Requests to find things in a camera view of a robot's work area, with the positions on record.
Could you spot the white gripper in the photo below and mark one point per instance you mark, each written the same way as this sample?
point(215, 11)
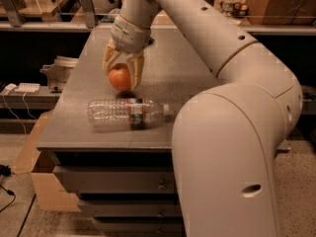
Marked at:
point(129, 37)

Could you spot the orange fruit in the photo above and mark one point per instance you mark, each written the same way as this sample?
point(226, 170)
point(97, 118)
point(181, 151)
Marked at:
point(119, 77)

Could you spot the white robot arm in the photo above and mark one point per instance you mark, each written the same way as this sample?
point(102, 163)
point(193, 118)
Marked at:
point(224, 139)

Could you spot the clear plastic water bottle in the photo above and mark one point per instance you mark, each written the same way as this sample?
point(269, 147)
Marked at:
point(132, 112)

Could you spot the white machine part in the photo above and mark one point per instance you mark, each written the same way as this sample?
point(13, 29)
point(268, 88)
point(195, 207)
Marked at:
point(58, 73)

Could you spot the white power strip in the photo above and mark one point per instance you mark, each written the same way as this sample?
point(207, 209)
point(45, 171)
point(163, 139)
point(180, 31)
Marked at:
point(31, 88)

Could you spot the small bottles on shelf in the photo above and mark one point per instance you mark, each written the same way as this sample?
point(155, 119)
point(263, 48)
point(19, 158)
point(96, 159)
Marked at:
point(234, 8)

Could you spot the grey drawer cabinet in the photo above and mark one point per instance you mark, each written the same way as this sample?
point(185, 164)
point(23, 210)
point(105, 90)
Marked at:
point(124, 177)

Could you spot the cardboard box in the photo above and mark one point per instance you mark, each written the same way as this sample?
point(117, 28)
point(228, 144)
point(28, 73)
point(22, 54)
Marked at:
point(49, 191)

